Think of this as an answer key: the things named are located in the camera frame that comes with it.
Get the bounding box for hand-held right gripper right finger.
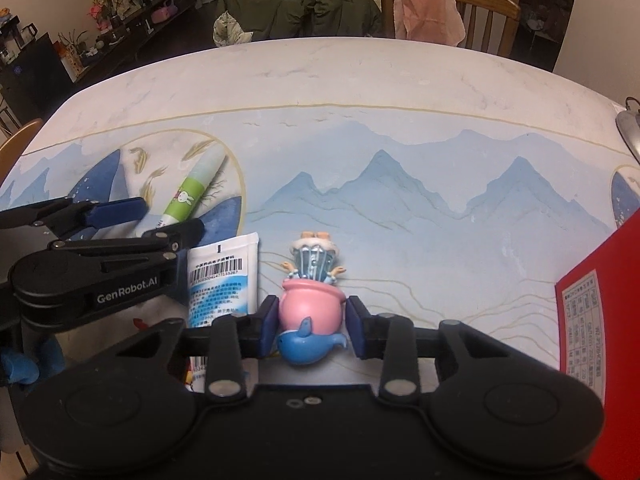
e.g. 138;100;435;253
347;295;506;402

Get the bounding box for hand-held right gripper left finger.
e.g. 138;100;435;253
125;295;280;401

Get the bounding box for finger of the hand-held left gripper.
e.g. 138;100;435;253
49;218;206;262
0;196;151;241

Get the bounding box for pink and blue whale figurine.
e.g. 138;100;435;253
276;231;348;366

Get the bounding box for white cream tube blue print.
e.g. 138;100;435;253
185;232;260;394

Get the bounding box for red cardboard box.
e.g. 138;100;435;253
554;207;640;480

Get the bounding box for green white rabbit print tube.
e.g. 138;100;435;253
158;152;229;229

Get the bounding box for wooden chair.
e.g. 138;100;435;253
380;0;522;59
0;118;44;182

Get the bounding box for dark sideboard cabinet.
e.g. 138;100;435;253
0;0;203;133

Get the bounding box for pink flowers in vase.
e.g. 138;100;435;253
88;0;117;32

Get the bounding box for pink object on cabinet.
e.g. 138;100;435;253
149;0;177;24

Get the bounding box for dark green jacket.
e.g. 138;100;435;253
215;0;384;44

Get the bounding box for pink cloth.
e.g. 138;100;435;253
392;0;467;49

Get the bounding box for grey object at table edge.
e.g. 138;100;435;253
615;110;640;166

